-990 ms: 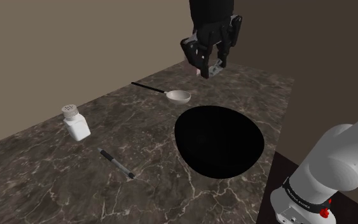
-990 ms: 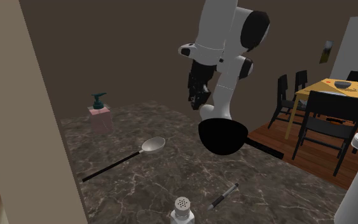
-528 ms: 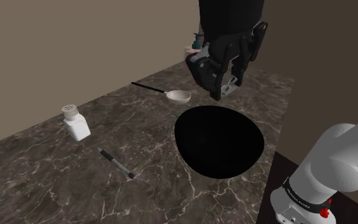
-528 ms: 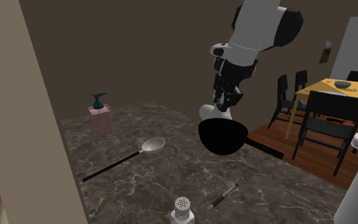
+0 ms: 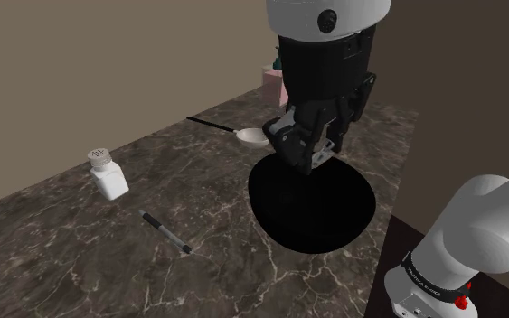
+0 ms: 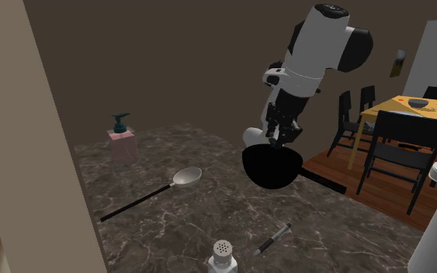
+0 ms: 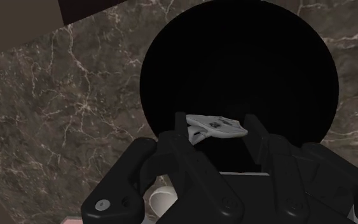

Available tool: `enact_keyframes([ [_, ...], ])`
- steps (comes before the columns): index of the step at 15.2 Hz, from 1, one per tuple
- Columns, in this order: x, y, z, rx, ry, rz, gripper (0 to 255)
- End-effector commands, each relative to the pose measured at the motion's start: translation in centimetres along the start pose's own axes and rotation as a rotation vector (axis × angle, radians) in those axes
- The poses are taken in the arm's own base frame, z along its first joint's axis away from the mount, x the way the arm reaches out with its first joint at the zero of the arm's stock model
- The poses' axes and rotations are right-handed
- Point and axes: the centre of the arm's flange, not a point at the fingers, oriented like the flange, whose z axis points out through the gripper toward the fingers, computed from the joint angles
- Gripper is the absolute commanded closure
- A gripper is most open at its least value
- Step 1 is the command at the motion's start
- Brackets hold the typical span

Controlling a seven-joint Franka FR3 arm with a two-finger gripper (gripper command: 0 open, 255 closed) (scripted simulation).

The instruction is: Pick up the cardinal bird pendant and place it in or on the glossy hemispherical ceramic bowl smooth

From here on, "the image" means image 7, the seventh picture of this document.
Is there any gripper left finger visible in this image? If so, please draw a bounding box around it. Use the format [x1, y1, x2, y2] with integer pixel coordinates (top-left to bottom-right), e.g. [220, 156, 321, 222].
[81, 112, 245, 224]

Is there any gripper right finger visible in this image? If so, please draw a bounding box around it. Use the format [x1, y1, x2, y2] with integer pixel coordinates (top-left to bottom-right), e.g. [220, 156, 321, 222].
[243, 113, 358, 224]

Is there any white object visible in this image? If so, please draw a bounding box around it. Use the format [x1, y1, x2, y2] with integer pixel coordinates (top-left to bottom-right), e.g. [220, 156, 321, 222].
[186, 114, 249, 146]

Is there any white cup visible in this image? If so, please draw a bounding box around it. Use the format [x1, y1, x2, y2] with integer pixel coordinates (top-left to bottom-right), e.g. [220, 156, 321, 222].
[148, 185, 180, 218]

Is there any black round plate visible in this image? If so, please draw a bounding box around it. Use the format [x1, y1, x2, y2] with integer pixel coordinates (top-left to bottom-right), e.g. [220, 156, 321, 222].
[139, 0, 340, 173]

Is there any pink object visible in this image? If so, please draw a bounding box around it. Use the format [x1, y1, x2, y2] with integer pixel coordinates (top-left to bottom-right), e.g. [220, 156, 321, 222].
[61, 216, 84, 224]

